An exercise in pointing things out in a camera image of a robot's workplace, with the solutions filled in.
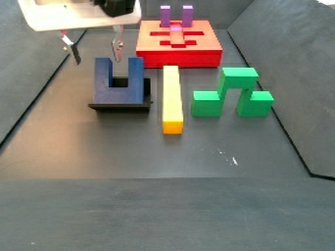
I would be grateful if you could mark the white gripper plate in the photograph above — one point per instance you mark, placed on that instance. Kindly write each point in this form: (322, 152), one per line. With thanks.
(70, 14)

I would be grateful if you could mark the blue U-shaped block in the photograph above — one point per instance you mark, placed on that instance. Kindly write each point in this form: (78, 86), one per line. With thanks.
(103, 70)

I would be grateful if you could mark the purple U-shaped block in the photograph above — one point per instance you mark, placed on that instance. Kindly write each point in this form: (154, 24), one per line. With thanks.
(169, 19)

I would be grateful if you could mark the red slotted base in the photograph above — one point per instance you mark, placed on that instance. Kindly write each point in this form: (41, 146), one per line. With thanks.
(189, 47)

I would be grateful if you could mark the yellow long bar block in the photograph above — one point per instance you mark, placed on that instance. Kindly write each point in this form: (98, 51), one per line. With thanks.
(173, 110)

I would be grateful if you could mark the green stepped block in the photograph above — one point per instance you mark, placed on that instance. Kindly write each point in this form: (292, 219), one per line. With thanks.
(237, 87)

